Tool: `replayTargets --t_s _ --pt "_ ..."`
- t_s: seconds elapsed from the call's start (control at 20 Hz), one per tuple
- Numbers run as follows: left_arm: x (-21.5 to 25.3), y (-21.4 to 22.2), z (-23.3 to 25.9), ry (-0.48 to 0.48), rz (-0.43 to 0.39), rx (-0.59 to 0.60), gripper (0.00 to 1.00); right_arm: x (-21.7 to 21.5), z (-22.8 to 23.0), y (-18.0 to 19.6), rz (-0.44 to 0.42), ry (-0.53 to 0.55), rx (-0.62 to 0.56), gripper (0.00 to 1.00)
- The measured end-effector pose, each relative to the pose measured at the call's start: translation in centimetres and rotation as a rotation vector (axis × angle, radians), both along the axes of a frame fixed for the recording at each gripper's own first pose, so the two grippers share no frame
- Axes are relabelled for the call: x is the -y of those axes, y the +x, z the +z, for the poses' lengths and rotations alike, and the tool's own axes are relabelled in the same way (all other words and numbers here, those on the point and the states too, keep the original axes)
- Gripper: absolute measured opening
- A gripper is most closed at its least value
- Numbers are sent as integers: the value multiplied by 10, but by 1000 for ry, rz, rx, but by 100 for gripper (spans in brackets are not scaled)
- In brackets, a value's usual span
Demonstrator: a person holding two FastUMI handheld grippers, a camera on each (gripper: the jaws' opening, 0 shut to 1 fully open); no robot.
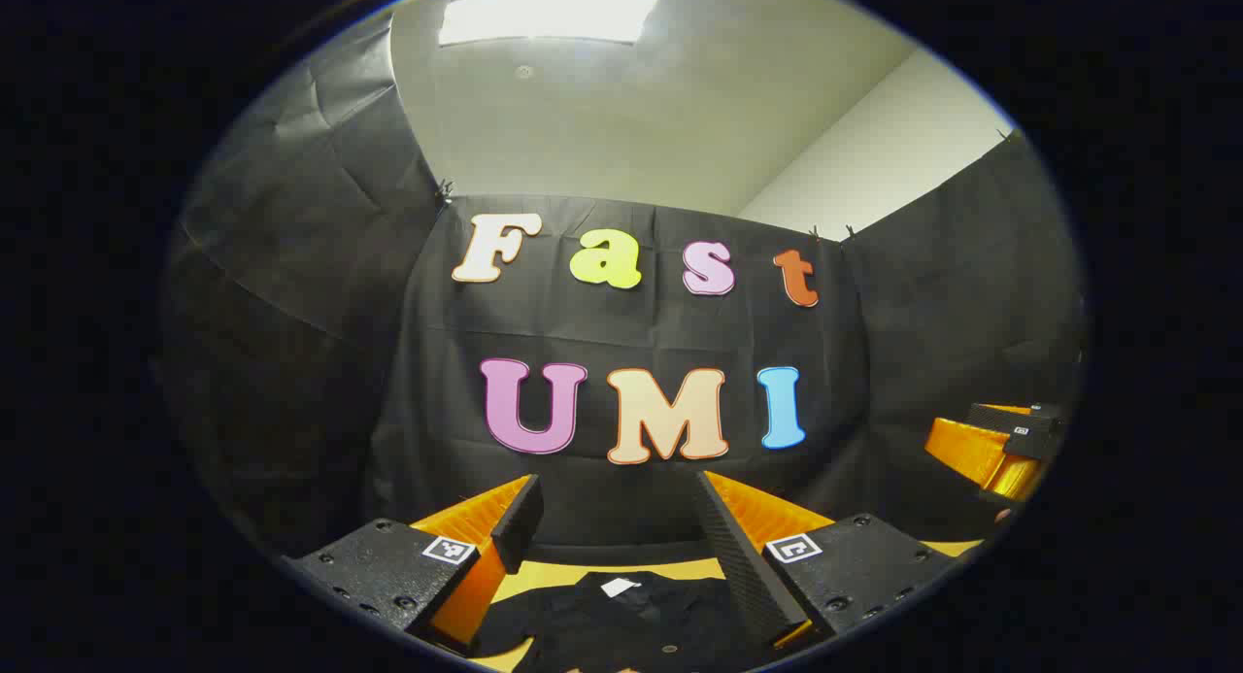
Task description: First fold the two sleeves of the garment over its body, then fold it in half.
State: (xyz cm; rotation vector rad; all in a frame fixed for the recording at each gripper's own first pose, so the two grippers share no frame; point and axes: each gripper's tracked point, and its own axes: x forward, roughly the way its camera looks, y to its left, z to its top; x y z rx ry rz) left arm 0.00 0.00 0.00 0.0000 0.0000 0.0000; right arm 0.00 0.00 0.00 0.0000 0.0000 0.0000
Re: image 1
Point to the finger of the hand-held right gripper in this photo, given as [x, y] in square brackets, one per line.
[1000, 419]

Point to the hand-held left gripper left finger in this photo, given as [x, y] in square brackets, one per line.
[520, 522]

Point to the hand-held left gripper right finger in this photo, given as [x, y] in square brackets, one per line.
[738, 556]

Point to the black shirt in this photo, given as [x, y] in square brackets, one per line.
[631, 624]

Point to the black backdrop cloth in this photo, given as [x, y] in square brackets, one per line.
[621, 333]

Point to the rectangular ceiling light panel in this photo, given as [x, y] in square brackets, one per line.
[549, 13]

